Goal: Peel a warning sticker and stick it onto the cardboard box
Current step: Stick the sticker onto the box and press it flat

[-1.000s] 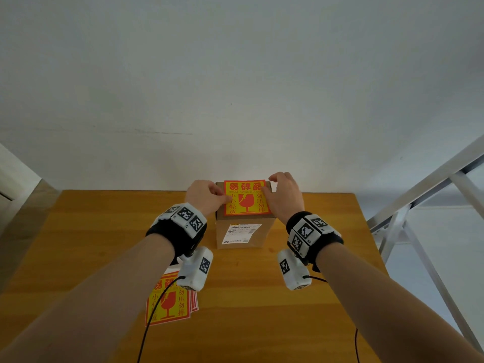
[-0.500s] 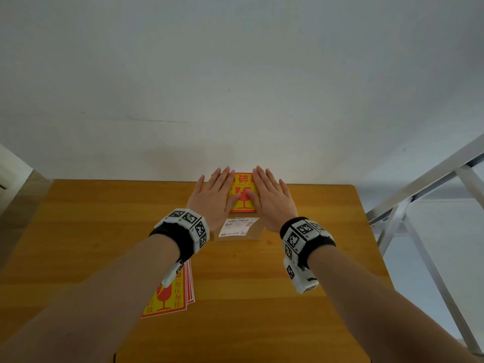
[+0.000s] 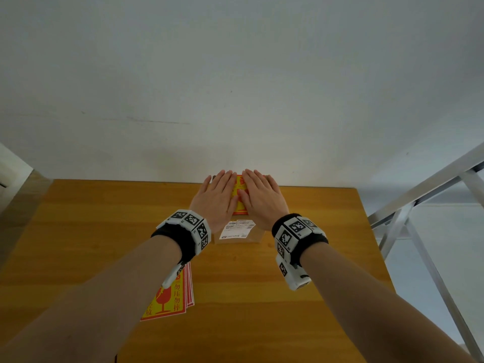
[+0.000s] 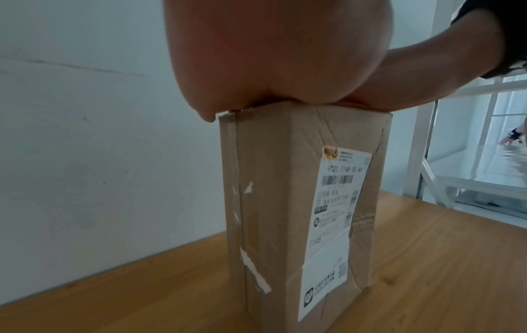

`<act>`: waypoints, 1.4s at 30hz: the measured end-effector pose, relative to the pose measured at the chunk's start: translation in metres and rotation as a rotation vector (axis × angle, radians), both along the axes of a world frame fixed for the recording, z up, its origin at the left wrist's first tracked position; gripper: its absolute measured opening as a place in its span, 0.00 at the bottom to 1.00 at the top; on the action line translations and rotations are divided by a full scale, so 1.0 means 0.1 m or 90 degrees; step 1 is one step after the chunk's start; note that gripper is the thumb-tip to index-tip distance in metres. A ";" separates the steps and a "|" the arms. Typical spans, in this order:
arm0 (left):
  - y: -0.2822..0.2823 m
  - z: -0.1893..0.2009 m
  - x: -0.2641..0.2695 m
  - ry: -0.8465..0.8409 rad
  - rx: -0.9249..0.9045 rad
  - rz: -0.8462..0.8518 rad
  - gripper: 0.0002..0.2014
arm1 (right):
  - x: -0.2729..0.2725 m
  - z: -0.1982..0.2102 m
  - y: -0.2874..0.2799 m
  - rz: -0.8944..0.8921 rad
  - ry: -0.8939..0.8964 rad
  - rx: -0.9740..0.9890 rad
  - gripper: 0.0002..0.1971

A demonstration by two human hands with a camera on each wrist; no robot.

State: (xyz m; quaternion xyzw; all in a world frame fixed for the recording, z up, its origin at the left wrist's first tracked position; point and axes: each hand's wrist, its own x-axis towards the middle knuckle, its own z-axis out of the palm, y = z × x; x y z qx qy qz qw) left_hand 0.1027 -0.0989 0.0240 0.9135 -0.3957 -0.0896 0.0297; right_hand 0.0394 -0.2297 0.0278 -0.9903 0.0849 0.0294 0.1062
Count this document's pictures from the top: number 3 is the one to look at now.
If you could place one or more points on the person's left hand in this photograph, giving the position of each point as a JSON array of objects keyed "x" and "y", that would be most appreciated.
[{"x": 215, "y": 200}]

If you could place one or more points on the person's right hand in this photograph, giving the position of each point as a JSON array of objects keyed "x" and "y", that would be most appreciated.
[{"x": 264, "y": 202}]

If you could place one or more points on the red yellow fragile sticker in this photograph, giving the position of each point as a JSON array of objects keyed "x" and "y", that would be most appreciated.
[{"x": 239, "y": 185}]

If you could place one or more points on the brown cardboard box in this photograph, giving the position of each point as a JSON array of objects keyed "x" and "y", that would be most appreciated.
[{"x": 257, "y": 236}]

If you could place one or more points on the stack of fragile sticker sheets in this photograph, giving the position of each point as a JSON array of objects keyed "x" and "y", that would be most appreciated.
[{"x": 170, "y": 302}]

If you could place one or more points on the person's left forearm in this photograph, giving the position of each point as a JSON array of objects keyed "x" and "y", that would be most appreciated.
[{"x": 94, "y": 306}]

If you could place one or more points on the person's right forearm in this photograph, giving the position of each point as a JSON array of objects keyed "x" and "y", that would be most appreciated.
[{"x": 378, "y": 310}]

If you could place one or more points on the white shipping label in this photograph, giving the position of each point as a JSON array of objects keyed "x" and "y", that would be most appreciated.
[{"x": 238, "y": 228}]

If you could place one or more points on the black left wrist marker band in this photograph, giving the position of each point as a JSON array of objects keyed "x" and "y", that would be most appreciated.
[{"x": 181, "y": 232}]

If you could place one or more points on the black wrist marker band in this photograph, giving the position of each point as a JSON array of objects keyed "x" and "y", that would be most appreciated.
[
  {"x": 298, "y": 234},
  {"x": 181, "y": 232}
]

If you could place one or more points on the black right wrist marker band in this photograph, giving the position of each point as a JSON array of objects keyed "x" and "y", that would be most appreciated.
[{"x": 298, "y": 234}]

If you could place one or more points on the white cabinet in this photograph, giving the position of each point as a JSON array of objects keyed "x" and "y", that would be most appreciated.
[{"x": 11, "y": 173}]

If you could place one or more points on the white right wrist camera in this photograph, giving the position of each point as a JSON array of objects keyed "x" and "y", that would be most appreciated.
[{"x": 297, "y": 277}]

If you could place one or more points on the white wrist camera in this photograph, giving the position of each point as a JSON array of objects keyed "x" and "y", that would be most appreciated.
[
  {"x": 297, "y": 277},
  {"x": 172, "y": 277}
]

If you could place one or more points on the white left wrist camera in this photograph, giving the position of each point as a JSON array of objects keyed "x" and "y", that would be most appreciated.
[{"x": 172, "y": 277}]

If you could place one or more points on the white metal frame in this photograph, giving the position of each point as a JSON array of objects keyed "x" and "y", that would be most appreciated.
[{"x": 416, "y": 196}]

